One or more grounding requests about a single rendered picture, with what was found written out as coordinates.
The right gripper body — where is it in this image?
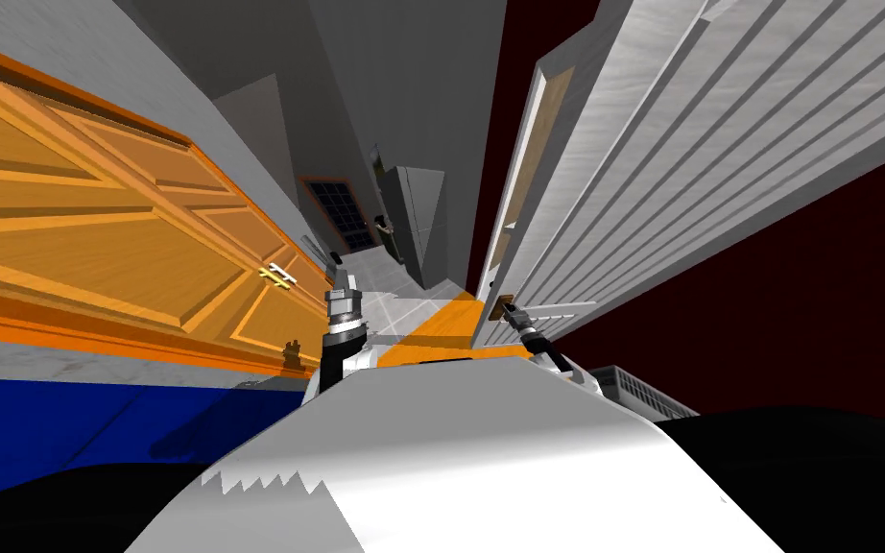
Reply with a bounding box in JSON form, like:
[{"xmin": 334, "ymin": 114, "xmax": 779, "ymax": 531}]
[{"xmin": 503, "ymin": 303, "xmax": 538, "ymax": 339}]

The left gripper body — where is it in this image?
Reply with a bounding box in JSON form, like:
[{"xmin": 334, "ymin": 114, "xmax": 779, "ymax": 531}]
[{"xmin": 329, "ymin": 266, "xmax": 361, "ymax": 301}]

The grey tall cabinet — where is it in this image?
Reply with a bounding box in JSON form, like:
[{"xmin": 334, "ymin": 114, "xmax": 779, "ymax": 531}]
[{"xmin": 376, "ymin": 164, "xmax": 448, "ymax": 290}]

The white slatted grille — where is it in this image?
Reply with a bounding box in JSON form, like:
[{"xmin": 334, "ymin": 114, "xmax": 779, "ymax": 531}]
[{"xmin": 587, "ymin": 364, "xmax": 702, "ymax": 423}]

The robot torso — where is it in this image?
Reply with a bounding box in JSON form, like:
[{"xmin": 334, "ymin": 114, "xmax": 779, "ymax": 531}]
[{"xmin": 123, "ymin": 356, "xmax": 786, "ymax": 553}]

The white panelled door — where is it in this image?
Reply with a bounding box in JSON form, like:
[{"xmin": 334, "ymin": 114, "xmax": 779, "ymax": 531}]
[{"xmin": 471, "ymin": 0, "xmax": 885, "ymax": 349}]

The orange wooden panel door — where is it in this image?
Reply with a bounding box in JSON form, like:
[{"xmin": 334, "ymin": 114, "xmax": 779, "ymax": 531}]
[{"xmin": 0, "ymin": 30, "xmax": 336, "ymax": 379}]

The gold and white door handle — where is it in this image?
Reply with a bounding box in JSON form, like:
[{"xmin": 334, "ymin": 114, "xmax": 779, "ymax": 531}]
[{"xmin": 257, "ymin": 262, "xmax": 299, "ymax": 293}]

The dark window with orange frame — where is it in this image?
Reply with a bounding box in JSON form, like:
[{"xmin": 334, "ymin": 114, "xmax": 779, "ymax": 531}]
[{"xmin": 299, "ymin": 176, "xmax": 379, "ymax": 255}]

